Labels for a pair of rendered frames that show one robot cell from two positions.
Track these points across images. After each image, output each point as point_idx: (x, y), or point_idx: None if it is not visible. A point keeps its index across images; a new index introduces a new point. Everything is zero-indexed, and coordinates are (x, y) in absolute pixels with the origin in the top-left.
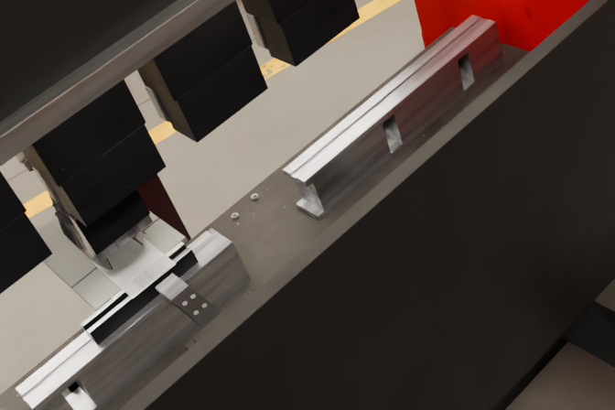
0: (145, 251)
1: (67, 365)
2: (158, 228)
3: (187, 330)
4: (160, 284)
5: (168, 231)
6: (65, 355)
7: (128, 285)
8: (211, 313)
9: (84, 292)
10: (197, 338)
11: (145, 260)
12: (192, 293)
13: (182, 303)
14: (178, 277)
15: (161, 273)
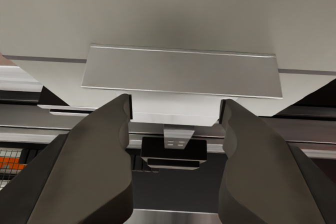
0: (211, 102)
1: (7, 78)
2: (293, 88)
3: None
4: (171, 130)
5: (284, 101)
6: (1, 74)
7: (137, 114)
8: (178, 146)
9: (49, 82)
10: (149, 165)
11: (192, 109)
12: (184, 141)
13: (169, 141)
14: (192, 134)
15: (187, 124)
